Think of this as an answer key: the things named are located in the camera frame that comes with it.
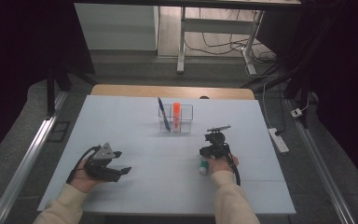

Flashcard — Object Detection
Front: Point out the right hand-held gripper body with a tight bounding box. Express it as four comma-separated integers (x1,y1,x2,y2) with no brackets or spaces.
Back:
204,124,232,160

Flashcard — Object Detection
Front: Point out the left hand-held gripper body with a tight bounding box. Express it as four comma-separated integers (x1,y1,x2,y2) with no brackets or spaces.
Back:
83,142,120,183

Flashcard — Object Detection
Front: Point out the green and white glue stick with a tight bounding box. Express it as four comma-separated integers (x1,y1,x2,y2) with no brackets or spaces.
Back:
198,158,210,175

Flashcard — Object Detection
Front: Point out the clear pen holder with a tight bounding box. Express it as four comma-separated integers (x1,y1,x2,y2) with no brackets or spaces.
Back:
158,104,194,134

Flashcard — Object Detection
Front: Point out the orange highlighter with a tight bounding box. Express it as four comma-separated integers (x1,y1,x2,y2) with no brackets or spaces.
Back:
172,102,182,131

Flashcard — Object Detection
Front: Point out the blue pen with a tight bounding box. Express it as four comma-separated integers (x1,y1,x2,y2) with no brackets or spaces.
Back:
157,96,172,132

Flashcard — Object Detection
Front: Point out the person's right hand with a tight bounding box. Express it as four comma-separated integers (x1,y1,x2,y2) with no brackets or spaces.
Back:
204,153,240,175

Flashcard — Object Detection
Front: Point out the person's left hand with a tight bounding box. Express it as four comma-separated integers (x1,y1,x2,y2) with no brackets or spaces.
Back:
69,157,106,194

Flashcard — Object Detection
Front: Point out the white power strip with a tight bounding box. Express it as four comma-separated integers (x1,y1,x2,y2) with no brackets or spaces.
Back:
268,127,290,154

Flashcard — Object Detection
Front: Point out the wooden table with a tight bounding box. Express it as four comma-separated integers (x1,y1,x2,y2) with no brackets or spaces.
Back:
90,83,255,101

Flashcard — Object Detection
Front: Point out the dark curtain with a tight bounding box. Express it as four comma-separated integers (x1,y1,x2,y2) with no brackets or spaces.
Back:
0,0,96,169
304,0,358,195

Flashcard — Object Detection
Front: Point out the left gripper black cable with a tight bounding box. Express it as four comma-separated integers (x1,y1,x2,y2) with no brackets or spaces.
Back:
66,145,102,185

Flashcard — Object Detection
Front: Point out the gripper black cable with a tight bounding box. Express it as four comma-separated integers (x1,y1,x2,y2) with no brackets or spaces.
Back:
66,145,102,185
225,148,241,187

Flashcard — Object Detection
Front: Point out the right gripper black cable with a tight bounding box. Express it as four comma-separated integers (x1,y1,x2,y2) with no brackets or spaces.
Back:
225,148,241,187

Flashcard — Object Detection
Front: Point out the white power cable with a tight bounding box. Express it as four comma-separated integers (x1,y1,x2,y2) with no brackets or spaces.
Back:
261,81,270,130

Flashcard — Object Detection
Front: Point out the metal floor rail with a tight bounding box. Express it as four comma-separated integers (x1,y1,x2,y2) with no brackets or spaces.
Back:
287,99,357,224
0,90,69,224

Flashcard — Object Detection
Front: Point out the tangle of floor cables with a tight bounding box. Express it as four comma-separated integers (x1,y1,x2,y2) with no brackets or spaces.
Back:
185,7,278,64

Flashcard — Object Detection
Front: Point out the white desk frame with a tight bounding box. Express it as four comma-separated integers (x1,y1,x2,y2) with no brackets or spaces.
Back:
153,0,302,76

